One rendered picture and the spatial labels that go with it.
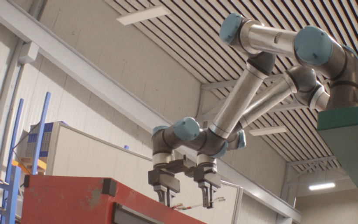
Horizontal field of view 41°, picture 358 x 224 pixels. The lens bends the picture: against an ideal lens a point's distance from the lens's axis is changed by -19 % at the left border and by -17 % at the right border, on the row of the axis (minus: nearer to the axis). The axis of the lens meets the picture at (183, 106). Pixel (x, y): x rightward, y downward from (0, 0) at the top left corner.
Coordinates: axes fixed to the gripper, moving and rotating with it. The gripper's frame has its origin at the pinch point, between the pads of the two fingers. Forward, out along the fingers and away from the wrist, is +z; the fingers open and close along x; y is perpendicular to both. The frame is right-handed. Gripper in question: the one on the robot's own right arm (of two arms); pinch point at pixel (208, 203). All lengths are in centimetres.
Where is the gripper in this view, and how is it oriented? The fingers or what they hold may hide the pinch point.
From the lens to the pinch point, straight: 211.6
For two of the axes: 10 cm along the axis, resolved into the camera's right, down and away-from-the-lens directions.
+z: 0.3, 8.6, -5.1
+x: 5.5, 4.1, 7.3
